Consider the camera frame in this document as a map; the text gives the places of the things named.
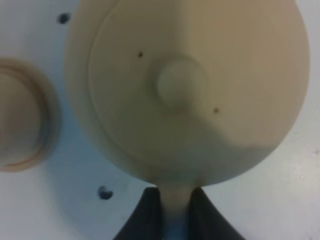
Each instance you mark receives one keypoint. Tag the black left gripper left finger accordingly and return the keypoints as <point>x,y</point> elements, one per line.
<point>146,221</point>

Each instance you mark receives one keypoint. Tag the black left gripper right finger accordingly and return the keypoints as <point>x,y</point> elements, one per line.
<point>204,222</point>

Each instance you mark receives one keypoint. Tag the beige teapot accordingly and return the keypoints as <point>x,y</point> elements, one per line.
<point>185,94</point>

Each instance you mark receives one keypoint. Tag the left beige saucer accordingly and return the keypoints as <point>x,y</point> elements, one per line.
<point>48,103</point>

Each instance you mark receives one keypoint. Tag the left beige teacup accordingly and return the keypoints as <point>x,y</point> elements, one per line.
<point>20,121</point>

